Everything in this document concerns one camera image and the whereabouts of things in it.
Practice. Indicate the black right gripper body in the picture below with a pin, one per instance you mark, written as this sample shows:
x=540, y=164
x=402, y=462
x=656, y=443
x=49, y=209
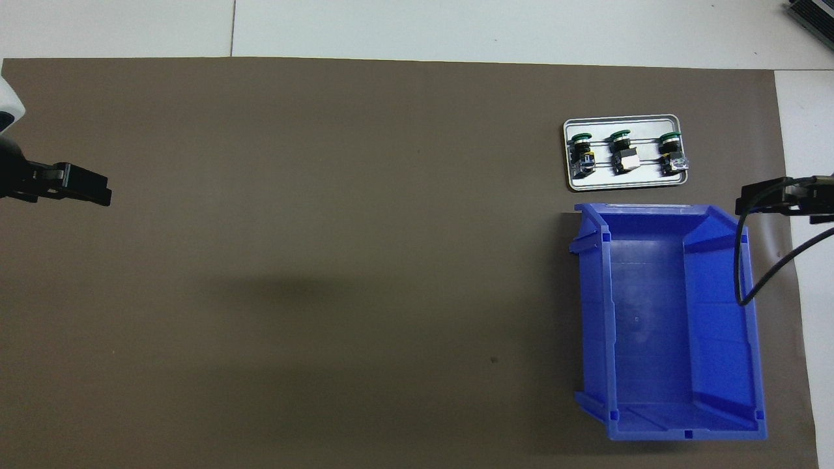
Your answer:
x=824, y=195

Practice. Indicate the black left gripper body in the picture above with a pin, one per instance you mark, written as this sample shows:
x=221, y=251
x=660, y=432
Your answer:
x=13, y=166

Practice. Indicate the green push button white base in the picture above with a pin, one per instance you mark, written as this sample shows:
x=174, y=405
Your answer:
x=625, y=159

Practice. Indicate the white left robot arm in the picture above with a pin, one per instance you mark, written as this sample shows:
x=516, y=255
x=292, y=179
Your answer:
x=8, y=98

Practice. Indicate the green push button clear base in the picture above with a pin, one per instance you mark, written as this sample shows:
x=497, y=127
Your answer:
x=670, y=148

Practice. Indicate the green push button black base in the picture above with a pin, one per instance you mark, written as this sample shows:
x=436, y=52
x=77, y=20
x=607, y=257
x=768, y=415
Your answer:
x=582, y=159

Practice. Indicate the silver metal tray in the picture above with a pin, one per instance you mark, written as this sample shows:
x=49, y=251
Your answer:
x=638, y=180

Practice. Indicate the blue plastic storage bin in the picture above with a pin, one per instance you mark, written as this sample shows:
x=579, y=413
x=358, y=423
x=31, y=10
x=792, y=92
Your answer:
x=651, y=326

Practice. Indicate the grey ribbed device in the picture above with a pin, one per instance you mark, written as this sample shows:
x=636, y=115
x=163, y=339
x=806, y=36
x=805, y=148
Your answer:
x=814, y=13

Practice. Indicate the brown table mat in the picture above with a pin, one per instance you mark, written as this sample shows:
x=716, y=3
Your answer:
x=326, y=195

